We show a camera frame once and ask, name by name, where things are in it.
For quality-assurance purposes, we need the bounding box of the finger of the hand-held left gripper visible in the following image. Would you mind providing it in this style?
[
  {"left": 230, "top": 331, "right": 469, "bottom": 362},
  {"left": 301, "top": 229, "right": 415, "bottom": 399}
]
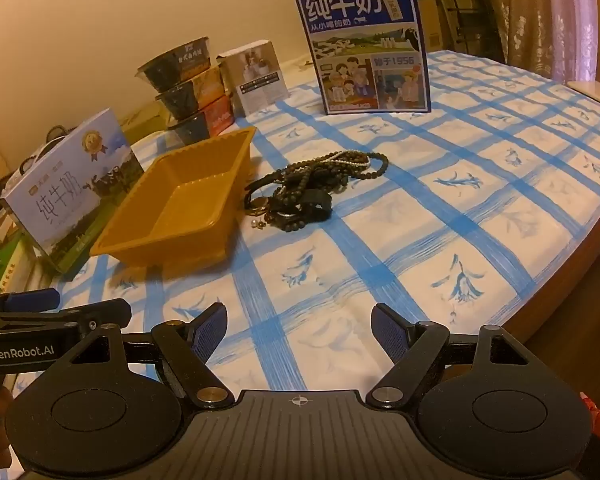
[
  {"left": 0, "top": 287, "right": 62, "bottom": 317},
  {"left": 0, "top": 298, "right": 132, "bottom": 333}
]

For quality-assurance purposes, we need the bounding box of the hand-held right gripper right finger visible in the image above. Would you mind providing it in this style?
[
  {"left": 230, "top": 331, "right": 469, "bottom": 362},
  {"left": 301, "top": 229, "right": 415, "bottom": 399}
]
[{"left": 365, "top": 304, "right": 541, "bottom": 409}]

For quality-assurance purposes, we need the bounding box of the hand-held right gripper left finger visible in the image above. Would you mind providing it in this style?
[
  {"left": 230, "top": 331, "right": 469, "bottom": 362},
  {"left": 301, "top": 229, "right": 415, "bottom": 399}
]
[{"left": 45, "top": 304, "right": 233, "bottom": 408}]

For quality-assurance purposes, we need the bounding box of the yellow plastic tray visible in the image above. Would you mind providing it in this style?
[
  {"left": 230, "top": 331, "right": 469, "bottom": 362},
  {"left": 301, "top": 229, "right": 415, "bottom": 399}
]
[{"left": 89, "top": 126, "right": 257, "bottom": 267}]

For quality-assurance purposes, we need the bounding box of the pile of dark bead bracelets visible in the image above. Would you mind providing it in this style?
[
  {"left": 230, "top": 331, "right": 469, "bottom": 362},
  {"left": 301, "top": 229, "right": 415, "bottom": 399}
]
[{"left": 244, "top": 150, "right": 390, "bottom": 233}]

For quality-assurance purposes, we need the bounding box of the person's left hand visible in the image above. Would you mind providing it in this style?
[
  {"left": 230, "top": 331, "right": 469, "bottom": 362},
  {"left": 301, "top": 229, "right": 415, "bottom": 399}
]
[{"left": 0, "top": 385, "right": 15, "bottom": 431}]

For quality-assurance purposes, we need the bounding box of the green book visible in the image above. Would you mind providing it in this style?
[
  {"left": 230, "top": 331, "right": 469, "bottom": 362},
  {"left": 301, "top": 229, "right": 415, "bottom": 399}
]
[{"left": 0, "top": 235, "right": 38, "bottom": 293}]

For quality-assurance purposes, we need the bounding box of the blue checked tablecloth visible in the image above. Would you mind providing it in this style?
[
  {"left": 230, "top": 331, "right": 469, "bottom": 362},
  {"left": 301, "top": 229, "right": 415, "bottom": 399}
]
[{"left": 10, "top": 50, "right": 600, "bottom": 396}]

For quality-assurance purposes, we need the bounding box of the light blue milk box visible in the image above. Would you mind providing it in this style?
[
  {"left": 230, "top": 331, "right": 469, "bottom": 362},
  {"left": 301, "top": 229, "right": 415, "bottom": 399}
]
[{"left": 0, "top": 108, "right": 145, "bottom": 273}]

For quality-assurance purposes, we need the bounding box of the flat cardboard box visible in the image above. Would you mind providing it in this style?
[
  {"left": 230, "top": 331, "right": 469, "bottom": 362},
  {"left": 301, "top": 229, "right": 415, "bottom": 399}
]
[{"left": 117, "top": 105, "right": 173, "bottom": 141}]

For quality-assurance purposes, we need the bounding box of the black instant food bowl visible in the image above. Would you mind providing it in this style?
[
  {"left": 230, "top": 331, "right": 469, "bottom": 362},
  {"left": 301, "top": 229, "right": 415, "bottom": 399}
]
[
  {"left": 169, "top": 95, "right": 233, "bottom": 147},
  {"left": 155, "top": 65, "right": 226, "bottom": 116},
  {"left": 136, "top": 36, "right": 213, "bottom": 93}
]

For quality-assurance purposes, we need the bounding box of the small white product box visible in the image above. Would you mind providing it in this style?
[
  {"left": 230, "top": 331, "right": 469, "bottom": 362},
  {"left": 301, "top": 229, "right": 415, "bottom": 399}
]
[{"left": 216, "top": 40, "right": 289, "bottom": 117}]

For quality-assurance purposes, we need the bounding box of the dark blue milk carton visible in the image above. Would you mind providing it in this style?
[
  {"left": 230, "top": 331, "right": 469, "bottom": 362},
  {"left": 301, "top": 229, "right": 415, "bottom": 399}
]
[{"left": 294, "top": 0, "right": 432, "bottom": 116}]

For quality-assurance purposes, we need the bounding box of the brown cardboard box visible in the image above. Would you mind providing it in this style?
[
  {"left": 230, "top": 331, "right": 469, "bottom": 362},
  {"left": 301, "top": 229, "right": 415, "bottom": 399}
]
[{"left": 415, "top": 0, "right": 448, "bottom": 53}]

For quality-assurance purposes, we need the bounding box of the black folding trolley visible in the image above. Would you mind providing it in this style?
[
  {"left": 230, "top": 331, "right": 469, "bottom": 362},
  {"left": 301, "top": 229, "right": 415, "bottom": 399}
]
[{"left": 430, "top": 0, "right": 496, "bottom": 61}]

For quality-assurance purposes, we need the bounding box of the patterned curtain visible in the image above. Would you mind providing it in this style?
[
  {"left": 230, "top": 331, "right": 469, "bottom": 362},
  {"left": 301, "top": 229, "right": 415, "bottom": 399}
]
[{"left": 475, "top": 0, "right": 600, "bottom": 91}]

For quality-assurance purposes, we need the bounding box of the black wrist strap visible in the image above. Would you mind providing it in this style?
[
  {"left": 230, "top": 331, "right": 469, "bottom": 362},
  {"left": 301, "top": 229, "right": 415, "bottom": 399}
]
[{"left": 272, "top": 187, "right": 333, "bottom": 223}]

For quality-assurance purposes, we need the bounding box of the white pearl bracelet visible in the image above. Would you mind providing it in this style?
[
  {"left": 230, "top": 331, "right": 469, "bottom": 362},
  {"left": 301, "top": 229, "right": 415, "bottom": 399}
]
[{"left": 325, "top": 152, "right": 371, "bottom": 170}]

